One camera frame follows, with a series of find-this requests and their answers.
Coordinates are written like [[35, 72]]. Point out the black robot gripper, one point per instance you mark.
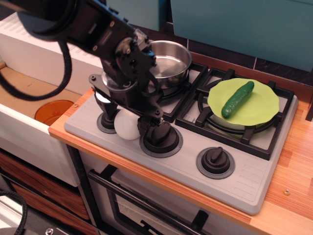
[[132, 99]]

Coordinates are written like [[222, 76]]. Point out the wooden drawer front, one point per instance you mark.
[[47, 194]]

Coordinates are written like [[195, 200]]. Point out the black stove knob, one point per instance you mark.
[[161, 141], [215, 163], [105, 124]]

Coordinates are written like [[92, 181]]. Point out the white toy sink unit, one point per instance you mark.
[[37, 67]]

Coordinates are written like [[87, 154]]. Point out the lime green plate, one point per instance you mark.
[[260, 108]]

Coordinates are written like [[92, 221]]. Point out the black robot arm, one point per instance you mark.
[[125, 52]]

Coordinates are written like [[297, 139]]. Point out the stainless steel pot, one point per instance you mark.
[[172, 63]]

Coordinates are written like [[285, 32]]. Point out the black middle stove knob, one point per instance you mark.
[[161, 141]]

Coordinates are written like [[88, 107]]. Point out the white toy mushroom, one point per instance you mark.
[[125, 124]]

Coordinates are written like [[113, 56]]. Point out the green toy pickle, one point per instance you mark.
[[237, 100]]

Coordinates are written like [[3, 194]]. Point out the toy oven door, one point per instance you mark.
[[136, 207]]

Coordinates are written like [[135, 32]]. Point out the black left stove knob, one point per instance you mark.
[[105, 124]]

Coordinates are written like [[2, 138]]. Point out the black left burner grate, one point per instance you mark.
[[172, 100]]

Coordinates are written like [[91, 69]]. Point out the black oven door handle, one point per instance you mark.
[[104, 179]]

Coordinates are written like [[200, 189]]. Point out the black burner grate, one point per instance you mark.
[[172, 100], [258, 140]]

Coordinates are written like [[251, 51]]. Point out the black right stove knob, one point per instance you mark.
[[215, 163]]

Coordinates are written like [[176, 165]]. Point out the grey toy stove top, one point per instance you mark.
[[244, 189]]

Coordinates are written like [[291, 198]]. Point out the black right burner grate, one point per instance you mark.
[[258, 140]]

